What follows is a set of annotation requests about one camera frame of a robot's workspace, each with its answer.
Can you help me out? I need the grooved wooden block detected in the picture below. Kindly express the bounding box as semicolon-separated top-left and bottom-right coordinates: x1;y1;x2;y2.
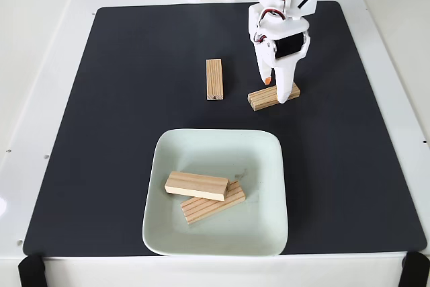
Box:
180;181;247;226
247;79;302;112

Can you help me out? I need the wooden block with number mark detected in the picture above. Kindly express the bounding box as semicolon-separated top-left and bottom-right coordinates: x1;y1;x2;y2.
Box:
206;58;224;101

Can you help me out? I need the smooth pale wooden block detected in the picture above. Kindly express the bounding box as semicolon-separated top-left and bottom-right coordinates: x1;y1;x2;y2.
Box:
164;171;231;203

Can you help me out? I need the pale green square plate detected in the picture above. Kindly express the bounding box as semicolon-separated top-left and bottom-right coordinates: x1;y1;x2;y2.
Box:
141;128;290;257

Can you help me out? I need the black table mat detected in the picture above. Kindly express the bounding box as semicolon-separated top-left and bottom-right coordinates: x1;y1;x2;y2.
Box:
22;0;427;257

